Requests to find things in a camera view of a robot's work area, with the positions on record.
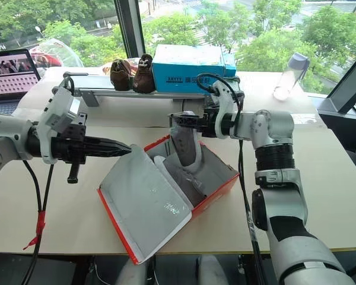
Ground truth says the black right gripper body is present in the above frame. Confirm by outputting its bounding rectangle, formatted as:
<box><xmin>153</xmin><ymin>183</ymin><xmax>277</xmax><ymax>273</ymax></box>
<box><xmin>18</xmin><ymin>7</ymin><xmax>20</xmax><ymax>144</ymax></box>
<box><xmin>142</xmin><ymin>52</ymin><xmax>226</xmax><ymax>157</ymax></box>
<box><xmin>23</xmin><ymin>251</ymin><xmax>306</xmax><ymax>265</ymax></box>
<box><xmin>200</xmin><ymin>108</ymin><xmax>218</xmax><ymax>138</ymax></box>

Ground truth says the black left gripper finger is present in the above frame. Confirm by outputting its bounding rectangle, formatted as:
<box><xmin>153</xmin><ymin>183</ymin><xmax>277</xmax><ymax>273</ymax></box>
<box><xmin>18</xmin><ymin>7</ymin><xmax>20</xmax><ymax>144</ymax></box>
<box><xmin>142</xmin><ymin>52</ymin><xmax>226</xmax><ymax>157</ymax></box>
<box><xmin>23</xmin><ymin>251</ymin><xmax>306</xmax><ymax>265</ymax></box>
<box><xmin>85</xmin><ymin>145</ymin><xmax>134</xmax><ymax>159</ymax></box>
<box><xmin>85</xmin><ymin>136</ymin><xmax>134</xmax><ymax>149</ymax></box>

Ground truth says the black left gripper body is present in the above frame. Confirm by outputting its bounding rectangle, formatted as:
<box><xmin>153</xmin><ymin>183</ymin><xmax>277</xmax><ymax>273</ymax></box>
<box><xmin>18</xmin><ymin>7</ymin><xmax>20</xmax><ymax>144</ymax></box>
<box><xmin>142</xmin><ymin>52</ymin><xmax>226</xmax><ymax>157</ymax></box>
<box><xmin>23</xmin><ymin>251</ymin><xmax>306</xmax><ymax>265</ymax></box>
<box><xmin>50</xmin><ymin>112</ymin><xmax>88</xmax><ymax>184</ymax></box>

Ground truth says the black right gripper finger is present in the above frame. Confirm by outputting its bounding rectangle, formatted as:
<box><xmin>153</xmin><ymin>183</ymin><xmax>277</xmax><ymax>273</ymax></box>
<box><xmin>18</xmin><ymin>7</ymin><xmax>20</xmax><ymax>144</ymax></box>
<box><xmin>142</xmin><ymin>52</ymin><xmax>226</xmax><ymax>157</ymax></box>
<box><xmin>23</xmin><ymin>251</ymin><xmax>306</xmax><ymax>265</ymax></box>
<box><xmin>167</xmin><ymin>112</ymin><xmax>206</xmax><ymax>120</ymax></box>
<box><xmin>175</xmin><ymin>118</ymin><xmax>204</xmax><ymax>130</ymax></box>

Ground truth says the grey shoe with white sole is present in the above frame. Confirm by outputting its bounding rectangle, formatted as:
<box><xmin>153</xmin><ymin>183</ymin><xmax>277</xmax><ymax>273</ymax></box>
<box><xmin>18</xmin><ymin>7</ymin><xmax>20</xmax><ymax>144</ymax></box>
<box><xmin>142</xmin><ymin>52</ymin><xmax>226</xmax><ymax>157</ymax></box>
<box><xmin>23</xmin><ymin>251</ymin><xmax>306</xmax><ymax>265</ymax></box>
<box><xmin>169</xmin><ymin>110</ymin><xmax>202</xmax><ymax>173</ymax></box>
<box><xmin>162</xmin><ymin>159</ymin><xmax>209</xmax><ymax>206</ymax></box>

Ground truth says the red shoebox with white inside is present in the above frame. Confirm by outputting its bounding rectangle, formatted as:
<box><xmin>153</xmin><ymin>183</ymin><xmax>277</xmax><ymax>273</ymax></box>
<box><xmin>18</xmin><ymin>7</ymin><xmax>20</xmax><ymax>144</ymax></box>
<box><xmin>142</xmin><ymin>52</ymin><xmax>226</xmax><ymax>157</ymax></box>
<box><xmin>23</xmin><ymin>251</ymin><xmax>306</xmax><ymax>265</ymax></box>
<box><xmin>97</xmin><ymin>134</ymin><xmax>241</xmax><ymax>265</ymax></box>

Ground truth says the blue shoebox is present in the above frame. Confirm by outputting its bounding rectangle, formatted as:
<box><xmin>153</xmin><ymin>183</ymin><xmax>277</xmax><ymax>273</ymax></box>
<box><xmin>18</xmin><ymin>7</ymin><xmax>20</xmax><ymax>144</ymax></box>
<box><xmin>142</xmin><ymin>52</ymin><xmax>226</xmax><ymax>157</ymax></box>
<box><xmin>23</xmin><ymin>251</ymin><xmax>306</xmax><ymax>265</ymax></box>
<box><xmin>151</xmin><ymin>44</ymin><xmax>237</xmax><ymax>95</ymax></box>

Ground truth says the white stuffing paper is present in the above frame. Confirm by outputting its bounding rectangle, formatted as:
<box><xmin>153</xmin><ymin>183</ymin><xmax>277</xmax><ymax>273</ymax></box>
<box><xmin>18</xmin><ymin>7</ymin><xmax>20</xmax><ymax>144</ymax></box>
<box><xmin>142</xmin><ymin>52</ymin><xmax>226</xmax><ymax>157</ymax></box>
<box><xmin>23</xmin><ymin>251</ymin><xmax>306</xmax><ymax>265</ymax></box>
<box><xmin>152</xmin><ymin>155</ymin><xmax>168</xmax><ymax>170</ymax></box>

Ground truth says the brown suede shoe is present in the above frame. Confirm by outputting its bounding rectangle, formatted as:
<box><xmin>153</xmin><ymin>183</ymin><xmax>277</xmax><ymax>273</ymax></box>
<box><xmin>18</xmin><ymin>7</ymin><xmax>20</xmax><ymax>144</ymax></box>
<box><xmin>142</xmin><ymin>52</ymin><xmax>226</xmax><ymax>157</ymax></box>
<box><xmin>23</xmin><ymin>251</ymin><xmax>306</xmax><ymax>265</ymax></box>
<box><xmin>110</xmin><ymin>58</ymin><xmax>132</xmax><ymax>91</ymax></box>
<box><xmin>132</xmin><ymin>53</ymin><xmax>155</xmax><ymax>94</ymax></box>

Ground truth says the clear plastic bag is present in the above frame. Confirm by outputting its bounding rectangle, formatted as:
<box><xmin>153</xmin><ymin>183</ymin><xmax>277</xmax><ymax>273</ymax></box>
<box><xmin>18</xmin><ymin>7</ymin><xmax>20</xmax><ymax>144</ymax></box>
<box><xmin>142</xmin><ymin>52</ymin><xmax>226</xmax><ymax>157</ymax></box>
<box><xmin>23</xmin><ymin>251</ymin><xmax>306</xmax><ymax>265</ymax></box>
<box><xmin>28</xmin><ymin>37</ymin><xmax>84</xmax><ymax>78</ymax></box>

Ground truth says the grey laptop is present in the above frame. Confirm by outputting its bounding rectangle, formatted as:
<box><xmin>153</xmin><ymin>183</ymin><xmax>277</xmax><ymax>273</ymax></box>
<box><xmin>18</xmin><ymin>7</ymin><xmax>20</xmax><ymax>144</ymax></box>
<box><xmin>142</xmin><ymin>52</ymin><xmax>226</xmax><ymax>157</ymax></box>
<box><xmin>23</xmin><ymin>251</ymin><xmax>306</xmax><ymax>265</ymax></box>
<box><xmin>0</xmin><ymin>48</ymin><xmax>43</xmax><ymax>116</ymax></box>

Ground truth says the clear bottle with purple lid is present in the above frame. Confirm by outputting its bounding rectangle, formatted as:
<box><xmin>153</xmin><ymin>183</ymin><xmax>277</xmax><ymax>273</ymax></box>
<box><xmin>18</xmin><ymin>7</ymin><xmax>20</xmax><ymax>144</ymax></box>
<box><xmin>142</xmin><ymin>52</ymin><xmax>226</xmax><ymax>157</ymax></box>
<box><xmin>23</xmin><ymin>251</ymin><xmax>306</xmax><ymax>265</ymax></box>
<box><xmin>272</xmin><ymin>52</ymin><xmax>311</xmax><ymax>101</ymax></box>

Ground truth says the black monitor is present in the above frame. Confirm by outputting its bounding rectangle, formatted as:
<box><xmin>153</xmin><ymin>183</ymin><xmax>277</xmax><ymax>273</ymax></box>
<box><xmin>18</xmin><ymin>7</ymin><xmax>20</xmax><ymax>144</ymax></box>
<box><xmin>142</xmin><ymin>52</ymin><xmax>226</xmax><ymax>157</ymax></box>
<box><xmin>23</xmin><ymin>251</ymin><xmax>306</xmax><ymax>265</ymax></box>
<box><xmin>316</xmin><ymin>44</ymin><xmax>356</xmax><ymax>120</ymax></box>

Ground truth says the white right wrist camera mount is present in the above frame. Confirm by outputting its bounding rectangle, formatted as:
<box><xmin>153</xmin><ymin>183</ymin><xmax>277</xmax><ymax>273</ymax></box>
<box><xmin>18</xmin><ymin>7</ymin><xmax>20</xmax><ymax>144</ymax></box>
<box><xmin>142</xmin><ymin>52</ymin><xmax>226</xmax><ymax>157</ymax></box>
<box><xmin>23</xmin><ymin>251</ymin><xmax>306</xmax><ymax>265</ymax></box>
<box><xmin>211</xmin><ymin>81</ymin><xmax>241</xmax><ymax>140</ymax></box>

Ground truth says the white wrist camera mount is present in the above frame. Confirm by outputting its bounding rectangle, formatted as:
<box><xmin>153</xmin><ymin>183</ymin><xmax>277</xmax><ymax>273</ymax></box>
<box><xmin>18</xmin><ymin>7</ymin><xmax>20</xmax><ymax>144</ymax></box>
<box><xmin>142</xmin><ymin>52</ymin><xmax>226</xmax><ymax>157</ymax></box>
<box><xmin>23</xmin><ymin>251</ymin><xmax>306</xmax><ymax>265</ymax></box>
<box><xmin>211</xmin><ymin>81</ymin><xmax>241</xmax><ymax>140</ymax></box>
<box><xmin>36</xmin><ymin>85</ymin><xmax>81</xmax><ymax>164</ymax></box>

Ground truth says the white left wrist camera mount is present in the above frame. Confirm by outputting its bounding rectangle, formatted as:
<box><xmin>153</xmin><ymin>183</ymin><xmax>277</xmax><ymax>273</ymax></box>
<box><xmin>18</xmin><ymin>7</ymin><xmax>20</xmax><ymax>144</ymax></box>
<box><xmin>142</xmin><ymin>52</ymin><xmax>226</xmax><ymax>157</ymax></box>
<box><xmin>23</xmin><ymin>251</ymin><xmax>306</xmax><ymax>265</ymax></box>
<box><xmin>36</xmin><ymin>85</ymin><xmax>81</xmax><ymax>164</ymax></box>

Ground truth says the grey metal rail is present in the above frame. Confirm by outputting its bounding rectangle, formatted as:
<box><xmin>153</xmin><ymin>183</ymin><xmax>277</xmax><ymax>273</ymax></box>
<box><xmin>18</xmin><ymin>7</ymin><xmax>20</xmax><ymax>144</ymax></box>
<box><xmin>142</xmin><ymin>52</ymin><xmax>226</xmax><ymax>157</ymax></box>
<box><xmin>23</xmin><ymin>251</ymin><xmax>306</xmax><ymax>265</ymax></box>
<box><xmin>51</xmin><ymin>71</ymin><xmax>244</xmax><ymax>112</ymax></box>

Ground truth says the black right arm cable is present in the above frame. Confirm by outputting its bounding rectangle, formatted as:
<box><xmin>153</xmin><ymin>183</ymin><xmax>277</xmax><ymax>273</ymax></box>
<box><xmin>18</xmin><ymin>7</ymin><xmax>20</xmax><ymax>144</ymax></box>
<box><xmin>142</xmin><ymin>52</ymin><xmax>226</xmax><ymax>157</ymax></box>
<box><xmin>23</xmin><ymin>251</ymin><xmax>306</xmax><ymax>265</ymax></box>
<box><xmin>196</xmin><ymin>73</ymin><xmax>263</xmax><ymax>285</ymax></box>

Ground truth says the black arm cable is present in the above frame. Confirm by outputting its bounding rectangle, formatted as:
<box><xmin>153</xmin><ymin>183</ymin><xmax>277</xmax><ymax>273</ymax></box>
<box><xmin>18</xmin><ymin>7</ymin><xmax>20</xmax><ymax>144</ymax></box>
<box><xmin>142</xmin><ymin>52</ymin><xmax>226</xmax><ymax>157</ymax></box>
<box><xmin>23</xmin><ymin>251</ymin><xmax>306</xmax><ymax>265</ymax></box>
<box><xmin>20</xmin><ymin>159</ymin><xmax>55</xmax><ymax>285</ymax></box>
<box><xmin>196</xmin><ymin>73</ymin><xmax>263</xmax><ymax>285</ymax></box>

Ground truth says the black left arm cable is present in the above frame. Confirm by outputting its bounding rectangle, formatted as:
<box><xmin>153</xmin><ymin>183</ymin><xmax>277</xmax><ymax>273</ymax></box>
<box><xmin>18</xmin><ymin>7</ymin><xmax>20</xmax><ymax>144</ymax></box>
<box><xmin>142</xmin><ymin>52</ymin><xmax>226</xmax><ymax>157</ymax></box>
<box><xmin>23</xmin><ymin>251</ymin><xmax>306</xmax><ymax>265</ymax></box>
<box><xmin>20</xmin><ymin>159</ymin><xmax>55</xmax><ymax>285</ymax></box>

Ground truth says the red tape on cable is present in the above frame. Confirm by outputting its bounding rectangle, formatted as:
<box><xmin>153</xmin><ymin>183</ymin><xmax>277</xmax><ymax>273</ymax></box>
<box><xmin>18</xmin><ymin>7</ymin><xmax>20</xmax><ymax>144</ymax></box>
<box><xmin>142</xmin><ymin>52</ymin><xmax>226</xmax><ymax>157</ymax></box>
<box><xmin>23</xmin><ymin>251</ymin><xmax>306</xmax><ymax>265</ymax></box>
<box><xmin>23</xmin><ymin>210</ymin><xmax>47</xmax><ymax>251</ymax></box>

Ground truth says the black window frame post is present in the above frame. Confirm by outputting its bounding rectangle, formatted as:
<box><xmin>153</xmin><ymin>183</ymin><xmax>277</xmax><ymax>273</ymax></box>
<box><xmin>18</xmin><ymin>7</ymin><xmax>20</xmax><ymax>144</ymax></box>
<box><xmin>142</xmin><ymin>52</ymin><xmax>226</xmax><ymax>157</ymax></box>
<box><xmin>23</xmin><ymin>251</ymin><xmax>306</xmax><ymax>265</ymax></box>
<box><xmin>113</xmin><ymin>0</ymin><xmax>147</xmax><ymax>59</ymax></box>

